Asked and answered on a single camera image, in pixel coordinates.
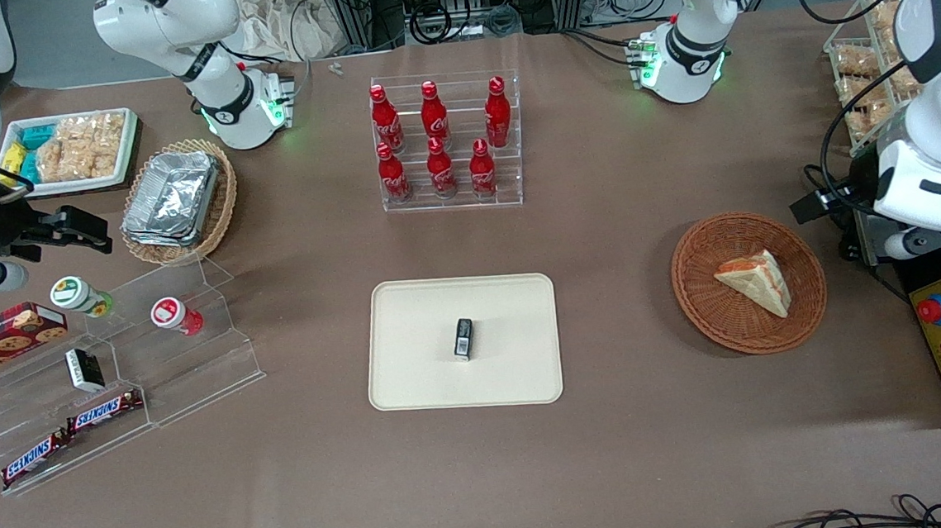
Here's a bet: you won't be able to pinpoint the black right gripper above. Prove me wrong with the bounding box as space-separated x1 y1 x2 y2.
0 169 116 266

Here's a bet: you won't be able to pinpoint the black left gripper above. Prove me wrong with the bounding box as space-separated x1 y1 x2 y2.
788 173 884 226

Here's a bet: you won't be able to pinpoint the triangular sandwich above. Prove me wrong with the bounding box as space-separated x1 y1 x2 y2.
711 248 794 324

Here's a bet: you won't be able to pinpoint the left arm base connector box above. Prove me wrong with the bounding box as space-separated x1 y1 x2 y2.
623 33 662 91

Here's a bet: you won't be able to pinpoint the white rectangular snack tray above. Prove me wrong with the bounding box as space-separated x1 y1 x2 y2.
0 107 143 201

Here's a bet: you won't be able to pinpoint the round brown wicker basket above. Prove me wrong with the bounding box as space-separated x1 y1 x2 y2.
667 206 832 361

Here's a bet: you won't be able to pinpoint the oval light wicker basket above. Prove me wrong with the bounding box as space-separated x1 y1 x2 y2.
115 136 244 270

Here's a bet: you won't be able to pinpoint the cream plastic tray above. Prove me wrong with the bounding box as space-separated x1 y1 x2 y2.
360 269 565 416

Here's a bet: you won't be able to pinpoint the green bottle sunflower lid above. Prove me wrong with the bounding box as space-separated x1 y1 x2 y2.
48 273 116 321

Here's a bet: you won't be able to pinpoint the clear rice cracker bag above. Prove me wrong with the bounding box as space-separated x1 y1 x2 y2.
35 137 91 184
55 112 131 181

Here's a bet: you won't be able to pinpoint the stacked aluminium foil trays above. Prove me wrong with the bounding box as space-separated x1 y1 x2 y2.
116 148 226 253

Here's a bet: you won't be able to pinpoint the yellow snack packet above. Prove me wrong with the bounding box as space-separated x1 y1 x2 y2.
0 141 29 178

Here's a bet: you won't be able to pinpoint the red bottle white lid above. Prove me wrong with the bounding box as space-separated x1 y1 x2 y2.
149 294 206 340

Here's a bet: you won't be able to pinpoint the black appliance box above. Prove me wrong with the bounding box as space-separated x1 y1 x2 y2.
851 202 941 435

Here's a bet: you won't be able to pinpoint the red cookie box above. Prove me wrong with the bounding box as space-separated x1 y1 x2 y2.
0 299 73 383

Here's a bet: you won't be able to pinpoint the black and white small box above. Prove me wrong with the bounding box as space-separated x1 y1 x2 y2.
64 346 107 395

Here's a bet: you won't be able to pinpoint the brown Snickers bar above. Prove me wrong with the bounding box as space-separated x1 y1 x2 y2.
0 429 75 489
64 389 146 435

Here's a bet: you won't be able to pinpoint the clear acrylic stepped shelf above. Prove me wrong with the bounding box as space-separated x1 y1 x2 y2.
0 250 274 499

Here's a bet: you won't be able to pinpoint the crumpled beige bag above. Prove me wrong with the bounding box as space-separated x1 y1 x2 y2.
230 0 359 68

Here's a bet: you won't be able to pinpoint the red cola bottle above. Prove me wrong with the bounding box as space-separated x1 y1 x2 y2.
368 83 406 156
467 136 501 201
425 135 459 201
482 75 515 150
375 140 414 206
418 79 452 146

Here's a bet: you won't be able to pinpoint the clear acrylic bottle rack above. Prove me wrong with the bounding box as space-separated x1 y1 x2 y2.
369 67 528 216

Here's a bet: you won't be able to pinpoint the black appliance power cable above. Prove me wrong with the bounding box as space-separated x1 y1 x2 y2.
801 158 913 312

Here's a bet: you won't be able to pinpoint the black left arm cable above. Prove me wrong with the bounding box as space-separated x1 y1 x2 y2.
806 0 941 220

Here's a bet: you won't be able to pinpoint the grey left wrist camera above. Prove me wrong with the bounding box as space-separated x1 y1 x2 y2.
882 229 939 262

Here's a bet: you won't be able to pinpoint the white wire rack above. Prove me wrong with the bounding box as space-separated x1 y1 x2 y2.
820 0 928 161

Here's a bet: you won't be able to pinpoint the black cable bundle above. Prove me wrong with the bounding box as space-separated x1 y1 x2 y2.
757 491 941 528

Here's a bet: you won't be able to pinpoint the coiled black cable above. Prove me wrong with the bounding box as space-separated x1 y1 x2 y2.
406 0 456 47

